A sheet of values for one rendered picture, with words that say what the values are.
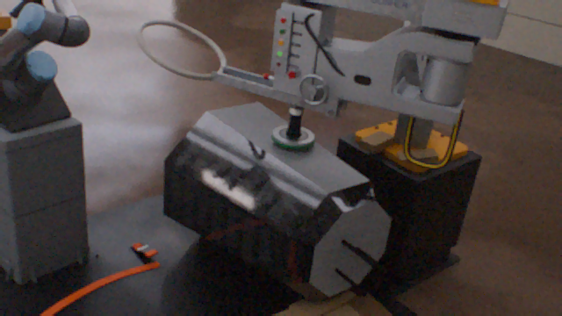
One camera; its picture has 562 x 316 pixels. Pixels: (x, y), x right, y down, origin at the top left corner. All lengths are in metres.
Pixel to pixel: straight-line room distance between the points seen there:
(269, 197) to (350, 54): 0.75
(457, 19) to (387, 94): 0.44
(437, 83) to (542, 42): 6.30
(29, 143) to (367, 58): 1.65
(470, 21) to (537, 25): 6.37
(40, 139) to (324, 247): 1.47
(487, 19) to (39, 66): 1.96
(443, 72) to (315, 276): 1.06
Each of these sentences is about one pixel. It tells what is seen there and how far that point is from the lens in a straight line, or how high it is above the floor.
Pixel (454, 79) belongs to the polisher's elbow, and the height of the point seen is 1.41.
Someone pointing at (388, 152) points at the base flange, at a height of 0.78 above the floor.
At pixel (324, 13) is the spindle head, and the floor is 1.57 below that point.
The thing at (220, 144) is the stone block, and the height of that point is 0.79.
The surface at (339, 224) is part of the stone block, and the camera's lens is 2.69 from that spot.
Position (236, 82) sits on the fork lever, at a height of 1.15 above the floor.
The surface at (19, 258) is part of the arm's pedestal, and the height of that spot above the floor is 0.18.
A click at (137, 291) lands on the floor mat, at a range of 3.39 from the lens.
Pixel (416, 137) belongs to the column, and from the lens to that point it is 3.44.
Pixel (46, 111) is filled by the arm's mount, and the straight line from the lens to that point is 3.25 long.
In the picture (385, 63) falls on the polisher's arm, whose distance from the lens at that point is 2.67.
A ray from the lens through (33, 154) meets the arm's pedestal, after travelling 3.18.
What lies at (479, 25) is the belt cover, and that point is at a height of 1.65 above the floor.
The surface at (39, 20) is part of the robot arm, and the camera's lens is 2.45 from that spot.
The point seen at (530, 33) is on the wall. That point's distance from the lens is 8.94.
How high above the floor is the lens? 2.20
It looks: 27 degrees down
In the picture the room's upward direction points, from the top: 7 degrees clockwise
